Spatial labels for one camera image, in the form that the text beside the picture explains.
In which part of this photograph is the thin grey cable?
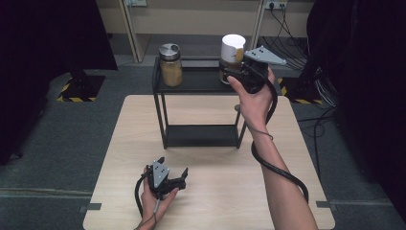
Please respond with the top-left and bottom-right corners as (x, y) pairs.
(135, 197), (162, 230)

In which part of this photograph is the person's left hand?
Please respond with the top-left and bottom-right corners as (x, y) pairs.
(139, 183), (180, 230)

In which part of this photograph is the beige wooden shelf unit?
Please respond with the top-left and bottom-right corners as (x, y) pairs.
(95, 0), (317, 64)

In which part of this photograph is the glass jar with white lid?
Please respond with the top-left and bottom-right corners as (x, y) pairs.
(218, 34), (247, 86)

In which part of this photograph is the thick black left gripper cable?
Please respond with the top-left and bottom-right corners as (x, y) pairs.
(133, 173), (152, 219)

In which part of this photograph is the thin wrist band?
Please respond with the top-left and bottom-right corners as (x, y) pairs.
(245, 125), (275, 141)

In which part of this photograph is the person's right hand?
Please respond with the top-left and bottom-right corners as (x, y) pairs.
(226, 66), (277, 132)

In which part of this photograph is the thick black gripper cable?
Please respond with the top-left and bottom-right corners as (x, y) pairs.
(249, 62), (310, 205)
(133, 173), (152, 219)

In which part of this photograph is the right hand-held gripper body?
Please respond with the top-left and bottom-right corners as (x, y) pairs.
(236, 45), (287, 95)

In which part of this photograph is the bundle of white cables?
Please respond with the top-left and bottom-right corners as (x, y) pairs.
(314, 76), (340, 108)

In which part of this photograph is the black floor cable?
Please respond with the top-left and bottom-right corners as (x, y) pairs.
(297, 105), (338, 178)

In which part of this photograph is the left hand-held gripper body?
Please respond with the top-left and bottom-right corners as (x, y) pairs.
(145, 160), (188, 201)

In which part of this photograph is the bundle of black cables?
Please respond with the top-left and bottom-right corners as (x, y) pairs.
(262, 3), (310, 72)

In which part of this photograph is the black curtain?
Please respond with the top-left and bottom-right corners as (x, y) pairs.
(0, 0), (119, 166)
(305, 0), (406, 222)

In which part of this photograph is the black metal two-tier rack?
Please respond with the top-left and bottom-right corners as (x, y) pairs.
(151, 56), (259, 150)

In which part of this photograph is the glass jar with metal lid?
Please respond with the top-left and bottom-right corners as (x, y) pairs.
(158, 42), (184, 88)

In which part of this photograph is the thick black right gripper cable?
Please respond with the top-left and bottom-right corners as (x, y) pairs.
(249, 62), (310, 205)

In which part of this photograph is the black stand base hazard tape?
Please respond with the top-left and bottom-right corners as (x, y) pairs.
(56, 68), (106, 104)
(277, 76), (324, 105)

